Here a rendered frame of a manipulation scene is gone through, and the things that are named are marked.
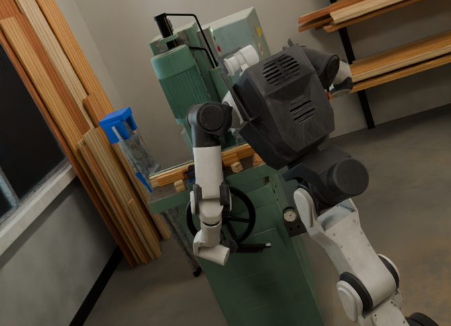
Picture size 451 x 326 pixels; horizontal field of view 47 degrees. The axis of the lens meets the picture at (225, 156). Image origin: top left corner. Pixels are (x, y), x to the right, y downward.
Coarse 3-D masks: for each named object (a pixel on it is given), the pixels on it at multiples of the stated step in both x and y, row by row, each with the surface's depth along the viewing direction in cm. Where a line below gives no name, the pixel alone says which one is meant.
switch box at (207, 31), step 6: (198, 30) 250; (204, 30) 247; (210, 30) 250; (210, 36) 248; (204, 42) 249; (210, 42) 249; (216, 42) 258; (216, 48) 250; (210, 54) 251; (216, 54) 251
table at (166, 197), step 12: (228, 168) 235; (252, 168) 225; (264, 168) 224; (228, 180) 227; (240, 180) 227; (252, 180) 227; (156, 192) 241; (168, 192) 236; (180, 192) 230; (156, 204) 232; (168, 204) 232; (180, 204) 232
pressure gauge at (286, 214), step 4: (288, 208) 225; (292, 208) 225; (284, 212) 225; (288, 212) 225; (292, 212) 225; (296, 212) 224; (284, 216) 226; (288, 216) 225; (292, 216) 225; (296, 216) 225; (288, 220) 226; (292, 220) 226
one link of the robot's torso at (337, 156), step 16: (304, 160) 159; (320, 160) 158; (336, 160) 156; (352, 160) 151; (288, 176) 171; (304, 176) 161; (320, 176) 153; (336, 176) 149; (352, 176) 150; (368, 176) 152; (320, 192) 157; (336, 192) 151; (352, 192) 149
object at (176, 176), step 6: (240, 150) 238; (246, 150) 238; (252, 150) 238; (240, 156) 239; (246, 156) 239; (168, 174) 245; (174, 174) 244; (180, 174) 244; (162, 180) 245; (168, 180) 245; (174, 180) 245
